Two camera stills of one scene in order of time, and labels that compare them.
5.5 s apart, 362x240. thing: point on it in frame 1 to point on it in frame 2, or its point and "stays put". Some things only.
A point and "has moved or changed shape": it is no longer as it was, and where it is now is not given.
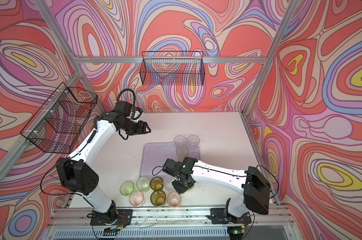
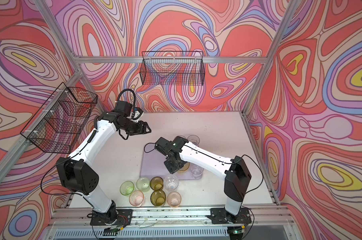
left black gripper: (141, 129) stays put
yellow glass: (190, 188) has moved or changed shape
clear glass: (168, 183) stays put
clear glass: (193, 141) stays put
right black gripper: (180, 190) to (172, 169)
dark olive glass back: (156, 183) stays put
